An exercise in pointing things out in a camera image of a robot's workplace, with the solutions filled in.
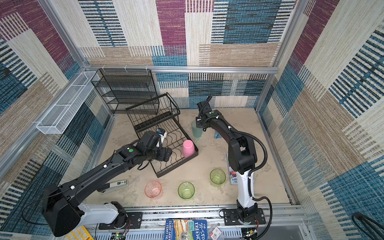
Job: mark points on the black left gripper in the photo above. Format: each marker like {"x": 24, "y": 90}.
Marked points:
{"x": 163, "y": 157}

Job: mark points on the pink plastic cup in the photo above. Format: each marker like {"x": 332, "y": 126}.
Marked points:
{"x": 188, "y": 148}

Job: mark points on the teal textured plastic cup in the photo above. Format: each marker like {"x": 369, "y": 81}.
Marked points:
{"x": 197, "y": 132}

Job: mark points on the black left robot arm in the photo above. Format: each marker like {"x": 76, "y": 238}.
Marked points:
{"x": 63, "y": 207}

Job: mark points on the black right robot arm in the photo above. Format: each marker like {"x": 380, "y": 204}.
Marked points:
{"x": 246, "y": 155}

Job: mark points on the pink transparent glass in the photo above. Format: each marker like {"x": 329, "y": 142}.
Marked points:
{"x": 153, "y": 189}

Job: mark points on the green transparent glass middle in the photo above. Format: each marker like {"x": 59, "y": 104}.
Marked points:
{"x": 186, "y": 190}

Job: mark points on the green transparent glass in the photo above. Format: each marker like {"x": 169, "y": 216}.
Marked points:
{"x": 186, "y": 190}
{"x": 217, "y": 177}

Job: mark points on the blue ceramic mug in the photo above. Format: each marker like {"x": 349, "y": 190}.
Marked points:
{"x": 217, "y": 135}

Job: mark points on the green transparent glass right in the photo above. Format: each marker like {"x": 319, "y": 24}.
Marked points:
{"x": 217, "y": 177}

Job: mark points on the treehouse book on table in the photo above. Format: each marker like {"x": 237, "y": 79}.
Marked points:
{"x": 232, "y": 174}

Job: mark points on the blue treehouse book front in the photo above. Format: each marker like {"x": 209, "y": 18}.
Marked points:
{"x": 181, "y": 229}

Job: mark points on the black mesh shelf unit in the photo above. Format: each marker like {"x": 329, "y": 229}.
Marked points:
{"x": 123, "y": 88}

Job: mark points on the small clear plastic packet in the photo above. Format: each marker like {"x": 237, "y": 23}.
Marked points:
{"x": 215, "y": 233}

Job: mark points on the yellow card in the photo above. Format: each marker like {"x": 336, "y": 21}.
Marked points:
{"x": 81, "y": 233}

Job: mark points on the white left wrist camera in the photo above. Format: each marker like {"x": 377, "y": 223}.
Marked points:
{"x": 163, "y": 134}

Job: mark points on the black wire dish rack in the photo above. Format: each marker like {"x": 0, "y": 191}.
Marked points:
{"x": 161, "y": 115}

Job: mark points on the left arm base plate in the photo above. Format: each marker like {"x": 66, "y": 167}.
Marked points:
{"x": 132, "y": 220}

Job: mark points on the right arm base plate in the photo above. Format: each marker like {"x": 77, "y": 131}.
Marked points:
{"x": 234, "y": 217}

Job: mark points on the white mesh wall basket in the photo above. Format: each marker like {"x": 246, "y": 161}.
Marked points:
{"x": 57, "y": 119}

